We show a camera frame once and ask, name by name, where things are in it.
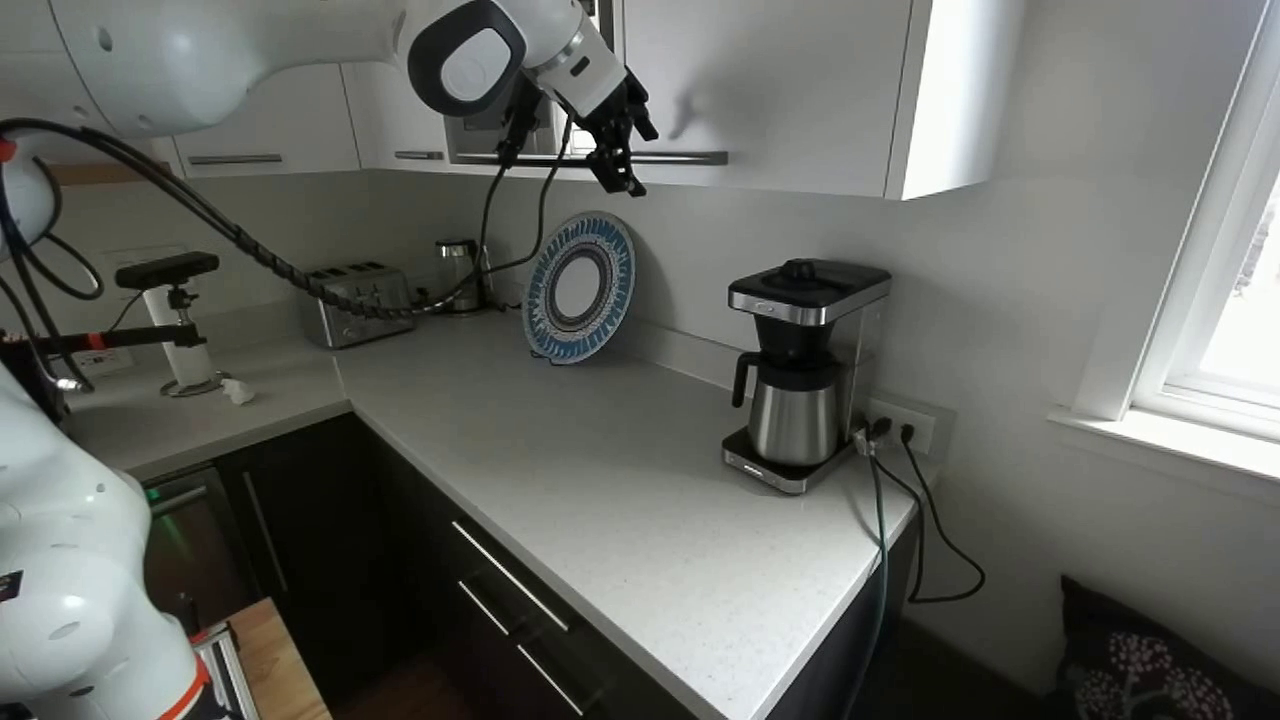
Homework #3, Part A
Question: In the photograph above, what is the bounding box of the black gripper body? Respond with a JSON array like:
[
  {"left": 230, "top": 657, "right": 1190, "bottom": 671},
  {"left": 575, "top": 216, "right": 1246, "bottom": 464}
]
[{"left": 580, "top": 62, "right": 665, "bottom": 155}]

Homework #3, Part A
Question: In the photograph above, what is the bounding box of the long silver door handle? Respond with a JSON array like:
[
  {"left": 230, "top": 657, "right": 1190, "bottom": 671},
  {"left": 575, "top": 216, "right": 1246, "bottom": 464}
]
[{"left": 622, "top": 144, "right": 730, "bottom": 170}]

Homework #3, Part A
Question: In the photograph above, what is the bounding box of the narrow white cabinet door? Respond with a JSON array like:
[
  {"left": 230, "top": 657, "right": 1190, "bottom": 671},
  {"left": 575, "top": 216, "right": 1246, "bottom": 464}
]
[{"left": 335, "top": 50, "right": 451, "bottom": 175}]

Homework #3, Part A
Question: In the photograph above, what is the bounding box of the wide white cabinet door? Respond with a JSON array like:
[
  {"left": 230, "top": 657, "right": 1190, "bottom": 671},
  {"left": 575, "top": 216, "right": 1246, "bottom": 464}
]
[{"left": 168, "top": 59, "right": 364, "bottom": 183}]

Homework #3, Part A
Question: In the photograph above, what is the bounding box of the dark drawer cabinet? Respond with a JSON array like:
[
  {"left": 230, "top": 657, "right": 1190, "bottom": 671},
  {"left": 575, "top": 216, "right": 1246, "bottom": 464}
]
[{"left": 213, "top": 406, "right": 922, "bottom": 720}]

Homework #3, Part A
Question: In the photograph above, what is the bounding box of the stainless steel microwave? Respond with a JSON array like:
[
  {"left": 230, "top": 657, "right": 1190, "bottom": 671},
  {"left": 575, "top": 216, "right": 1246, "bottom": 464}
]
[{"left": 437, "top": 0, "right": 622, "bottom": 170}]

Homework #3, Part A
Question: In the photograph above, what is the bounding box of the blue white decorative plate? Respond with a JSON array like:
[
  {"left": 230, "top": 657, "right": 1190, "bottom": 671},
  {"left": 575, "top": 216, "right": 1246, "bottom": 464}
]
[{"left": 516, "top": 207, "right": 642, "bottom": 372}]

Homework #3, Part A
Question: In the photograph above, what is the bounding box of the small glass jar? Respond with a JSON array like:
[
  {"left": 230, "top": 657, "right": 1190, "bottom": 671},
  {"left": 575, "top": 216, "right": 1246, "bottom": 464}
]
[{"left": 429, "top": 230, "right": 490, "bottom": 320}]

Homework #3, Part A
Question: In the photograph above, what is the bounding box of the black silver coffee maker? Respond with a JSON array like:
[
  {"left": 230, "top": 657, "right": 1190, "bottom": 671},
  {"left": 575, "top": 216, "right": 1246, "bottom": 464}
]
[{"left": 716, "top": 251, "right": 896, "bottom": 501}]

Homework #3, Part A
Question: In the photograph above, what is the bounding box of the silver toaster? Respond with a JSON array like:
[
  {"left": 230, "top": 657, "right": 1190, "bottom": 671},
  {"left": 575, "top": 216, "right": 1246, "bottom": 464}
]
[{"left": 302, "top": 261, "right": 419, "bottom": 357}]

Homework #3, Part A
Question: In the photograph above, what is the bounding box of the steel coffee carafe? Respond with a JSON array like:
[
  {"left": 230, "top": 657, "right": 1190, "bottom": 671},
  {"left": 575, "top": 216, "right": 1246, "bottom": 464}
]
[{"left": 728, "top": 349, "right": 849, "bottom": 472}]

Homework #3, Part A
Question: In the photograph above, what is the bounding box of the black rod with orange band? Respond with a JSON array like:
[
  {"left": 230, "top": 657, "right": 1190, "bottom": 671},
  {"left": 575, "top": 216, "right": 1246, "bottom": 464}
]
[{"left": 0, "top": 320, "right": 207, "bottom": 368}]

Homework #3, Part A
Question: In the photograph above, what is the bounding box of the black built-in appliance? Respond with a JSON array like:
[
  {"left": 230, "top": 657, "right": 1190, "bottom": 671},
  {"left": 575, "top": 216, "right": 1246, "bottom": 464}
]
[{"left": 137, "top": 461, "right": 260, "bottom": 632}]

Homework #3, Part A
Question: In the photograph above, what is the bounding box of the white red round device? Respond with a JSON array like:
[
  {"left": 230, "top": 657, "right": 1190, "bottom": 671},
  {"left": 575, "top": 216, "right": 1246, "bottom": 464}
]
[{"left": 0, "top": 132, "right": 63, "bottom": 251}]

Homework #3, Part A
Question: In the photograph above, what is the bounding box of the white framed window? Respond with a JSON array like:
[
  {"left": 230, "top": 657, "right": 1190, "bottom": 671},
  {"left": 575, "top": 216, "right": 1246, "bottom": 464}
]
[{"left": 1045, "top": 0, "right": 1280, "bottom": 487}]

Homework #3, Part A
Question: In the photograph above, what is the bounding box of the wooden board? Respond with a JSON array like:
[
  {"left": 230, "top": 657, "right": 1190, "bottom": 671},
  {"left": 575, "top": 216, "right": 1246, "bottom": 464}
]
[{"left": 190, "top": 591, "right": 341, "bottom": 720}]

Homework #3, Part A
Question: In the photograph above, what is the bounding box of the dark patterned cushion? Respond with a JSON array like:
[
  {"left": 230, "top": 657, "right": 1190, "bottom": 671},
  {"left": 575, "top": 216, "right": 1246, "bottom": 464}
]
[{"left": 1053, "top": 571, "right": 1280, "bottom": 720}]

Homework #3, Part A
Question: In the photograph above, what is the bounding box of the thin black camera cable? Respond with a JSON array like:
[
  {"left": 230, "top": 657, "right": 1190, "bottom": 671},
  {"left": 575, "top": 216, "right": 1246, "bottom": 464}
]
[{"left": 471, "top": 116, "right": 580, "bottom": 287}]

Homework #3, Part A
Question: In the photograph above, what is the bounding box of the white wall cabinet body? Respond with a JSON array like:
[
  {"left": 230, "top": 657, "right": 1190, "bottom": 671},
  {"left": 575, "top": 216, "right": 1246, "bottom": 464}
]
[{"left": 37, "top": 0, "right": 1032, "bottom": 207}]

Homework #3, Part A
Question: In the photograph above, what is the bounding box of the white wall power outlet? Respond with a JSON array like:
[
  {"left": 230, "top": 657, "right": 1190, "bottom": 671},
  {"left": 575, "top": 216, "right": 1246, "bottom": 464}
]
[{"left": 855, "top": 387, "right": 959, "bottom": 468}]

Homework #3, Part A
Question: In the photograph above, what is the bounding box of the thick black corrugated cable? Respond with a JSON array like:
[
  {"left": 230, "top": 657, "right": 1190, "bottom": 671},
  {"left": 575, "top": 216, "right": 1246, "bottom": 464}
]
[{"left": 0, "top": 116, "right": 488, "bottom": 324}]

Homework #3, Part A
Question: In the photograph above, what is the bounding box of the long silver drawer handle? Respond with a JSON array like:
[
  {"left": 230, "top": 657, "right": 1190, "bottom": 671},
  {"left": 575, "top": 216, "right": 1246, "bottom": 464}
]
[{"left": 445, "top": 517, "right": 575, "bottom": 637}]

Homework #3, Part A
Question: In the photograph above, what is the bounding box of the black stereo camera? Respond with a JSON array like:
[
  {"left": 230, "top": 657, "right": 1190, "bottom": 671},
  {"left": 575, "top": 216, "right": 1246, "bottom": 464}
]
[{"left": 113, "top": 246, "right": 223, "bottom": 291}]

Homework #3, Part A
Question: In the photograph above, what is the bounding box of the white camera stand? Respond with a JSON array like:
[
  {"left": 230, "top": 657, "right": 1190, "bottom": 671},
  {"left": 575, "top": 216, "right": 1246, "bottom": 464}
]
[{"left": 137, "top": 283, "right": 260, "bottom": 412}]

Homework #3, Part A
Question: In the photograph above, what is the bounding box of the short silver drawer handle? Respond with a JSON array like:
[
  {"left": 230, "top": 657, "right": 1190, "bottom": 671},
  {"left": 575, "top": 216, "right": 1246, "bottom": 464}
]
[
  {"left": 512, "top": 640, "right": 588, "bottom": 720},
  {"left": 451, "top": 575, "right": 516, "bottom": 644}
]

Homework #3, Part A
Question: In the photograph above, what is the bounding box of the vertical silver cabinet handle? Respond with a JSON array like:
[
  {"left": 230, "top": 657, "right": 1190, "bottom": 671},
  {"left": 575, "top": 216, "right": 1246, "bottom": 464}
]
[{"left": 236, "top": 464, "right": 294, "bottom": 599}]

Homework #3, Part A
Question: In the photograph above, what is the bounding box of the black power cord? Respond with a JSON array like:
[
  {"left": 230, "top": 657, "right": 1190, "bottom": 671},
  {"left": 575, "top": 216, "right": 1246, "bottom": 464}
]
[{"left": 893, "top": 430, "right": 993, "bottom": 607}]

